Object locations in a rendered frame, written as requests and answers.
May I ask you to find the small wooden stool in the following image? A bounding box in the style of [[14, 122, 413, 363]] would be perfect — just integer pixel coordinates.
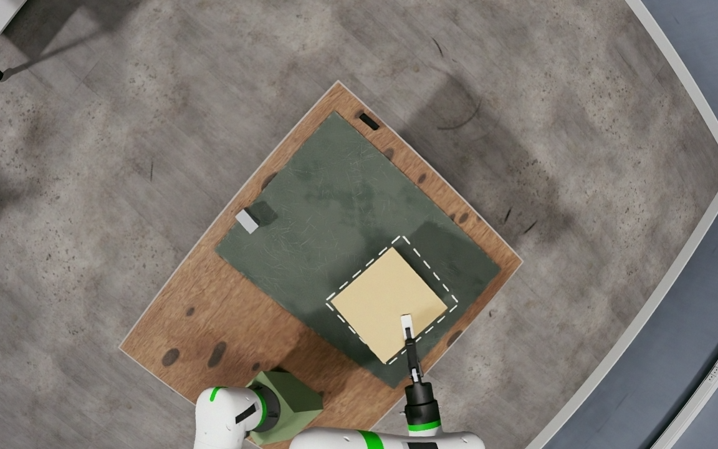
[[331, 247, 447, 363]]

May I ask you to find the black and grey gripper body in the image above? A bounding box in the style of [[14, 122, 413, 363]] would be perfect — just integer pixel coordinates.
[[404, 375, 434, 405]]

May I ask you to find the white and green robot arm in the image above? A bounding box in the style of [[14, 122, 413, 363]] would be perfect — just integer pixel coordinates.
[[194, 385, 485, 449]]

